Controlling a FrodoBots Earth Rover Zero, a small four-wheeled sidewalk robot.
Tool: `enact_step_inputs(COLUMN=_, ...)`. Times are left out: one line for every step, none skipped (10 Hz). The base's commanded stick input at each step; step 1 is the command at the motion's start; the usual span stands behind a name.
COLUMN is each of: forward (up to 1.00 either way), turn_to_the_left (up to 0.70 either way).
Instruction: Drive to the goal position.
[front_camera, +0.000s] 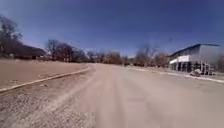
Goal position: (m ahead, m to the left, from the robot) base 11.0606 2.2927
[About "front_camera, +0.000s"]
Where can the row of bare trees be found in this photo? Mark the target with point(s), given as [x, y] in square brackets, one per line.
[106, 56]

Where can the pale gravel road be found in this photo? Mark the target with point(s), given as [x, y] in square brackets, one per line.
[133, 100]

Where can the concrete kerb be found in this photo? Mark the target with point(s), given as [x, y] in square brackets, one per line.
[43, 79]

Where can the dark low building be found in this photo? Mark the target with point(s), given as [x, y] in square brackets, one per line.
[31, 52]

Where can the bare brown dirt ground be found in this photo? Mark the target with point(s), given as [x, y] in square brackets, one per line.
[30, 70]

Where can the white building with dark roof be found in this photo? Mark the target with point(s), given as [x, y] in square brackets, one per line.
[195, 58]

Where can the bare tree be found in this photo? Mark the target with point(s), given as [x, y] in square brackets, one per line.
[8, 38]

